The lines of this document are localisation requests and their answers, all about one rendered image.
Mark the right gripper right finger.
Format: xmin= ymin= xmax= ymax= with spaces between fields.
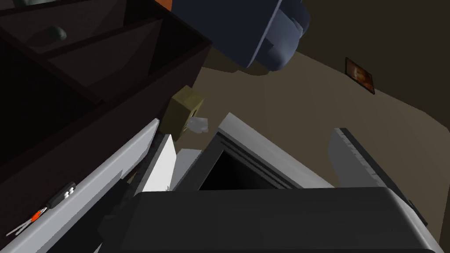
xmin=328 ymin=127 xmax=395 ymax=189

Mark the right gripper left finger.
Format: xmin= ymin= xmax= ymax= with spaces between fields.
xmin=133 ymin=133 xmax=177 ymax=193

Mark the small white crumpled object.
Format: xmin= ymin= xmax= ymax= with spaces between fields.
xmin=187 ymin=117 xmax=209 ymax=135

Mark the olive box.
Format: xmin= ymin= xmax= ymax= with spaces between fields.
xmin=160 ymin=85 xmax=205 ymax=142

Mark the white long board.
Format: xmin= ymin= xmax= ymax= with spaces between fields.
xmin=0 ymin=118 xmax=160 ymax=253

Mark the dark brown shelf unit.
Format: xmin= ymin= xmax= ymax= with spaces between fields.
xmin=0 ymin=0 xmax=213 ymax=229

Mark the black remote control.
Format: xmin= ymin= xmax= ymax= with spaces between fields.
xmin=47 ymin=181 xmax=77 ymax=209

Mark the blue armchair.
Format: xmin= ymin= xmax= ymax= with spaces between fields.
xmin=171 ymin=0 xmax=311 ymax=72

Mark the dark green round object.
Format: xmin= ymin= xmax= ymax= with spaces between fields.
xmin=43 ymin=26 xmax=68 ymax=42

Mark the framed picture on wall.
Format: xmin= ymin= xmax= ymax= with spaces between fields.
xmin=345 ymin=57 xmax=376 ymax=95

